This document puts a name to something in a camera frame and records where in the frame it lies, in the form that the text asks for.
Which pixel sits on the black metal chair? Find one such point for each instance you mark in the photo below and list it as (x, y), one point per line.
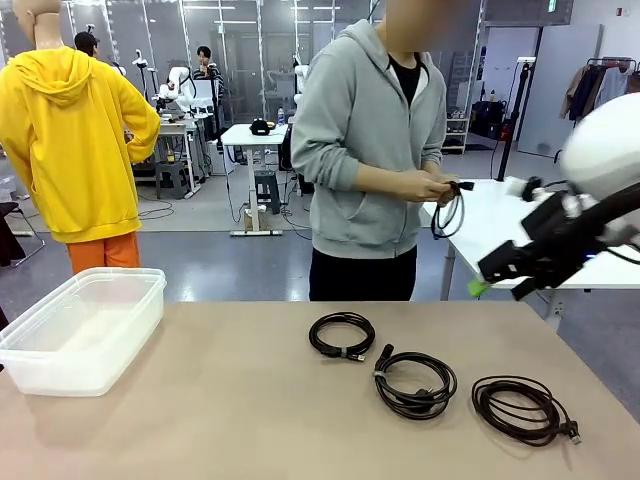
(20, 235)

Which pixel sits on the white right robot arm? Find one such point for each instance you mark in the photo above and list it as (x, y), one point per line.
(600, 140)

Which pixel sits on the background person with black cap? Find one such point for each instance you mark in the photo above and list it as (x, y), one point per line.
(86, 44)

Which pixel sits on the black clothes rack with garments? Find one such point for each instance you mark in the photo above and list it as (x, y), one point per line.
(585, 90)

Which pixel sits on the black cap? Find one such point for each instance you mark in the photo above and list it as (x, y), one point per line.
(260, 127)

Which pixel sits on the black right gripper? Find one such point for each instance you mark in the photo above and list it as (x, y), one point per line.
(560, 245)

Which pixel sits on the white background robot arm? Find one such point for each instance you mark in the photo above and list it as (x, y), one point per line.
(180, 90)
(300, 82)

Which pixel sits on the person's left hand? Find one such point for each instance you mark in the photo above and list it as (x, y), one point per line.
(442, 175)

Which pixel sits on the person's right hand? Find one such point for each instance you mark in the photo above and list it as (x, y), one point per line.
(422, 190)

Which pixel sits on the person in grey hoodie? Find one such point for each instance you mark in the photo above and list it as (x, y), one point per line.
(360, 100)

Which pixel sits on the white standing desk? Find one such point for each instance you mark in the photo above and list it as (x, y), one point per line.
(240, 135)

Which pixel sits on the person's left forearm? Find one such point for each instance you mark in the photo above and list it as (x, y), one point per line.
(432, 155)

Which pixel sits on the mannequin in yellow hoodie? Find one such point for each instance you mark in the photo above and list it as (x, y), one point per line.
(70, 140)

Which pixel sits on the grey step stool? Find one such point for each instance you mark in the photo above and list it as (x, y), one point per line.
(171, 177)

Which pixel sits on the large white table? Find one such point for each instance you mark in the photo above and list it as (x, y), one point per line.
(495, 225)

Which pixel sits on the background person in striped shirt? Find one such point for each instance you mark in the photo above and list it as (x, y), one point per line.
(206, 70)

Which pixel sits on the person's right forearm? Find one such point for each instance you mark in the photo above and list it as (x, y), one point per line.
(350, 175)

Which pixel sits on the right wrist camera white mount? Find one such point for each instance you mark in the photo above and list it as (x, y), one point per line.
(530, 186)

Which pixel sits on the black braided right arm sleeve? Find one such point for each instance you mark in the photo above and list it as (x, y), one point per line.
(610, 205)

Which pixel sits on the clear plastic storage container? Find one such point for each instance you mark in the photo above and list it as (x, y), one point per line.
(80, 330)

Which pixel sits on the white shoe rack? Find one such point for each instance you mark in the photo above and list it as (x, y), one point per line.
(457, 135)

